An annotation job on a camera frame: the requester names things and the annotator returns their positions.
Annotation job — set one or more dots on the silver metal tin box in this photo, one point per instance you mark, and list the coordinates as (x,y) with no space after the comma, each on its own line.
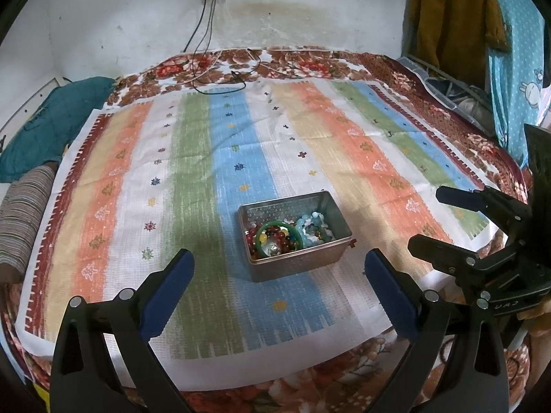
(297,262)

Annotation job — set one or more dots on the blue dotted cloth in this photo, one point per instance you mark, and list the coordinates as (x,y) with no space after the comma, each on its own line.
(516,51)

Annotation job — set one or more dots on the mustard yellow garment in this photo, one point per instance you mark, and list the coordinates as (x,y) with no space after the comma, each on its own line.
(447,17)

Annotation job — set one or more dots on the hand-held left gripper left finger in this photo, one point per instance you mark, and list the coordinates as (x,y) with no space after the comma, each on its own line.
(172,292)

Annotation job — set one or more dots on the grey striped pillow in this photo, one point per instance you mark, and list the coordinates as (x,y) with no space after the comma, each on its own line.
(21,215)

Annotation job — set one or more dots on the teal pillow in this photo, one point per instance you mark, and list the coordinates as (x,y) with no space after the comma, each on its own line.
(56,120)

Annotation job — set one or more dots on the white board panel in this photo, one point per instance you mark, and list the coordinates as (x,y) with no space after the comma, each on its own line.
(26,107)

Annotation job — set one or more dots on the small silver charm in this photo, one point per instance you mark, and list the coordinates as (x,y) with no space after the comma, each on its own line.
(273,248)

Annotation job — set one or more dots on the striped pastel cloth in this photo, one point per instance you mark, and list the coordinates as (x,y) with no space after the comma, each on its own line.
(150,159)

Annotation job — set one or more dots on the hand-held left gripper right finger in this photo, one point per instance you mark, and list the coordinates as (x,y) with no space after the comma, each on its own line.
(389,297)

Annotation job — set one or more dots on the green jade bangle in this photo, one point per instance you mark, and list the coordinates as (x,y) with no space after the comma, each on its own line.
(258,238)

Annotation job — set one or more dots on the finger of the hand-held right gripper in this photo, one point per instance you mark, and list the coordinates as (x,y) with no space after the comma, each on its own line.
(439,251)
(460,198)

